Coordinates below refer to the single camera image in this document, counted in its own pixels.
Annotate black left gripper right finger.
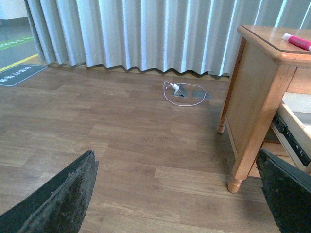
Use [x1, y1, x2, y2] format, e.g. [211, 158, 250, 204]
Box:
[256, 148, 311, 233]

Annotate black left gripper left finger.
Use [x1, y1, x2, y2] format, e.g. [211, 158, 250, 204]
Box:
[0, 150, 99, 233]

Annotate wooden drawer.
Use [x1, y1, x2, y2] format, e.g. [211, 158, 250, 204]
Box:
[271, 91, 311, 175]

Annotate pink marker with white caps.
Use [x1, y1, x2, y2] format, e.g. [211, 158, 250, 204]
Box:
[282, 33, 311, 51]

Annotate wooden nightstand cabinet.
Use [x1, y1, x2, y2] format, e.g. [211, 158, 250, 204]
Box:
[217, 25, 311, 193]

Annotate closed metal floor plate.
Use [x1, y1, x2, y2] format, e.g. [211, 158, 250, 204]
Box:
[192, 91, 211, 100]

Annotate grey floor sign sticker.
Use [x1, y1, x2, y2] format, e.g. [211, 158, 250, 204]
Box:
[0, 64, 48, 87]

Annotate open metal floor socket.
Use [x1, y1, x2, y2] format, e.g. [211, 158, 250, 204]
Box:
[171, 83, 188, 98]

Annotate grey pleated curtain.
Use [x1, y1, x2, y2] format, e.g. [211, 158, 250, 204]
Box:
[25, 0, 311, 76]

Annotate black drawer slide rail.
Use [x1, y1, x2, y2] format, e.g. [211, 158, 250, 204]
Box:
[273, 113, 311, 166]

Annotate white floor cable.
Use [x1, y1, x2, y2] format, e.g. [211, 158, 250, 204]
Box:
[163, 81, 207, 107]

